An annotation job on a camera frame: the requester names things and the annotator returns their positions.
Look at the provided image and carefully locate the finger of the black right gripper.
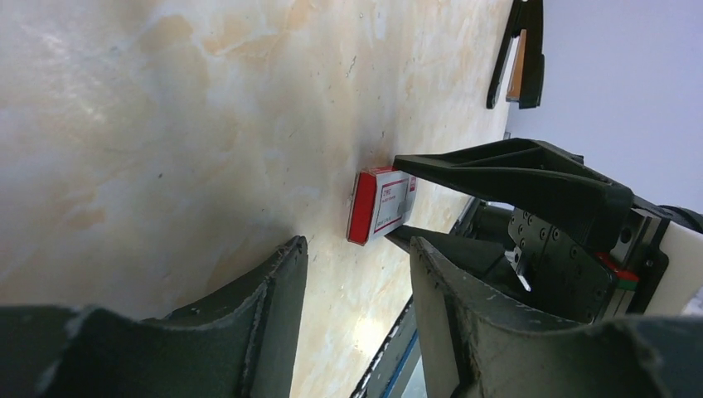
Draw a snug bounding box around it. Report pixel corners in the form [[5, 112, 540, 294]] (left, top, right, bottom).
[[385, 226, 521, 286], [393, 138, 634, 252]]

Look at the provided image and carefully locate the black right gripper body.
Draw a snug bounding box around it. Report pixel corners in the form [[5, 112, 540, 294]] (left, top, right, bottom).
[[473, 193, 702, 323]]

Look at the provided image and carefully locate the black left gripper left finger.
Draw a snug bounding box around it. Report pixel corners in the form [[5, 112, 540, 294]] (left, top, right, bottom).
[[1, 235, 308, 397]]

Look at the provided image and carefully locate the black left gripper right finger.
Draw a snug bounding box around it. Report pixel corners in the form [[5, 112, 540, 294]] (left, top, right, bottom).
[[410, 237, 702, 397]]

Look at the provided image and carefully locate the black stapler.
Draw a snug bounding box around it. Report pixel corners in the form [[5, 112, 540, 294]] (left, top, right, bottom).
[[486, 0, 545, 109]]

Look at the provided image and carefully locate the red white staple box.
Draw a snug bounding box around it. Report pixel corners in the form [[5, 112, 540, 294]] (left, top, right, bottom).
[[347, 166, 418, 246]]

